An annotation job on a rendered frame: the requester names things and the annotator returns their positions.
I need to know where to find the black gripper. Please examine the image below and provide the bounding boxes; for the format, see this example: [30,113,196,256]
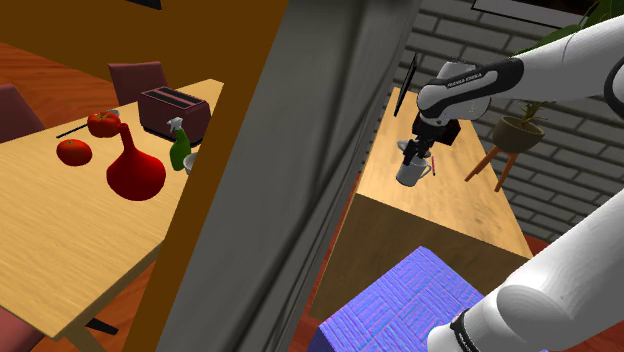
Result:
[401,112,448,167]

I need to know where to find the white mug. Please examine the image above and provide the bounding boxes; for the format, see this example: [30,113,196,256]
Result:
[395,154,434,188]

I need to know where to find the dark red toaster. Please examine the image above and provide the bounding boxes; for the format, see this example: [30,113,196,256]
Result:
[137,86,213,148]

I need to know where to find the black thin stick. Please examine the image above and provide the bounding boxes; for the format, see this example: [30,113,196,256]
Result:
[55,123,90,140]

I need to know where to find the framed wall picture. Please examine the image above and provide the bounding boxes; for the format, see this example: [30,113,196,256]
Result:
[469,0,602,30]

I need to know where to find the purple patterned robot stand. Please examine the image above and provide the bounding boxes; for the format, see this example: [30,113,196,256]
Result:
[306,245,489,352]

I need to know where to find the red long-necked vase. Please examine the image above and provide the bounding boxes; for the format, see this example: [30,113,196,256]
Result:
[105,122,168,203]

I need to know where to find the dark red box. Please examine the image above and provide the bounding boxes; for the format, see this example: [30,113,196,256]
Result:
[440,120,462,147]

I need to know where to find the black flat monitor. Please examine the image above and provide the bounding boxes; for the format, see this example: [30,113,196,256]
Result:
[393,51,419,119]

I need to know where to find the grey curtain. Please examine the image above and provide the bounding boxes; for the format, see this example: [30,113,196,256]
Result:
[154,0,423,352]

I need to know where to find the green spray bottle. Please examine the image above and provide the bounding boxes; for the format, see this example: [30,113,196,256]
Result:
[166,116,193,173]

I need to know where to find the dark red chair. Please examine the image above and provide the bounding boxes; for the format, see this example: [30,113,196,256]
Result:
[107,60,170,107]
[0,307,46,352]
[0,83,47,145]

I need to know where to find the wooden dining table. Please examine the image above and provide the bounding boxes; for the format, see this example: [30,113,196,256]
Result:
[0,78,225,352]

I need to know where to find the red tomato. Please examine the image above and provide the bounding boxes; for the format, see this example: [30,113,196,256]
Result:
[86,110,123,139]
[55,138,94,168]

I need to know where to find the wooden plant stool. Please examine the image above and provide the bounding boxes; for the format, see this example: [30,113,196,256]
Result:
[463,144,521,193]

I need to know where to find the potted green plant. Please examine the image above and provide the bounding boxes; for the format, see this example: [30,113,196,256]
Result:
[491,0,624,155]

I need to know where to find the wooden cabinet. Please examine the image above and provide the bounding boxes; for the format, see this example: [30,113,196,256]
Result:
[307,86,534,324]

